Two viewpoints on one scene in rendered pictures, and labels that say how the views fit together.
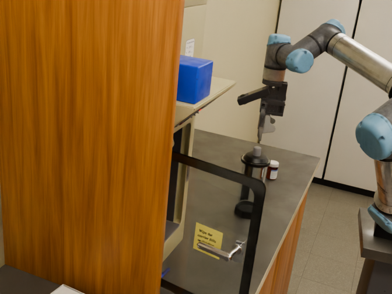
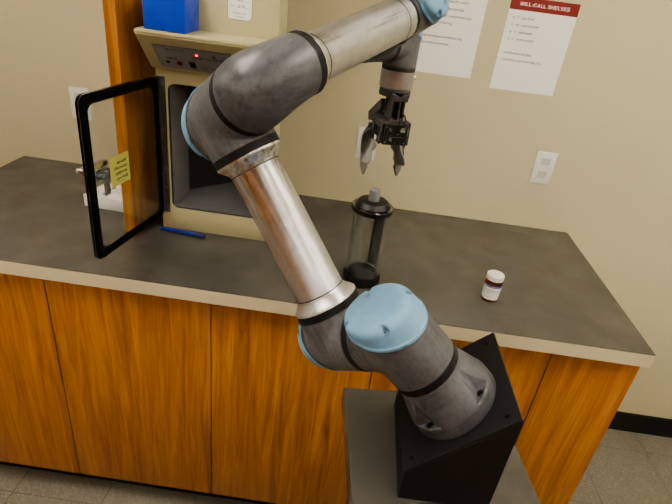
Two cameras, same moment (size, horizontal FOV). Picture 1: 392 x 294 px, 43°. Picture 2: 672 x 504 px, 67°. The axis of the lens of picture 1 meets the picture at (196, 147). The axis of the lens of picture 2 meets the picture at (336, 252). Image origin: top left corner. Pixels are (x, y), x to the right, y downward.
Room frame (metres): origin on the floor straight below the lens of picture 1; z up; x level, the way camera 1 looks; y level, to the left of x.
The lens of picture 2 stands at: (1.19, -1.34, 1.67)
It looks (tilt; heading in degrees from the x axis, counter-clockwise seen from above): 29 degrees down; 71
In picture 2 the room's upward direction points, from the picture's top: 8 degrees clockwise
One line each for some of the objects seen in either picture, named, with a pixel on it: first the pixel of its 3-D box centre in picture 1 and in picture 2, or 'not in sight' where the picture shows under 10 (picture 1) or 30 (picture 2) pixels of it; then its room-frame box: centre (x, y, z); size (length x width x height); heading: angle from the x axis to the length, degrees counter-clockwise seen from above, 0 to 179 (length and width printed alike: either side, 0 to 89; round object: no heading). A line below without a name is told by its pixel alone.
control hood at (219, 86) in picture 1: (195, 107); (208, 56); (1.26, 0.01, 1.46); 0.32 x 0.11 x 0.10; 160
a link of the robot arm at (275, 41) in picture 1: (277, 51); (401, 42); (1.65, -0.24, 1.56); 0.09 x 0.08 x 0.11; 26
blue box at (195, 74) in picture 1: (185, 78); (171, 9); (1.18, 0.04, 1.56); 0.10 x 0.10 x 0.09; 70
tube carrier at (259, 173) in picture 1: (251, 184); (366, 241); (1.66, -0.22, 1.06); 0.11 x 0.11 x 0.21
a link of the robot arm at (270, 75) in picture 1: (273, 74); (397, 80); (1.66, -0.24, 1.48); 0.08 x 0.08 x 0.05
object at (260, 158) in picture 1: (256, 155); (373, 201); (1.66, -0.22, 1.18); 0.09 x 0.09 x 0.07
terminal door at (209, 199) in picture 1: (198, 235); (126, 165); (1.06, -0.03, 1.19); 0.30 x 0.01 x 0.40; 60
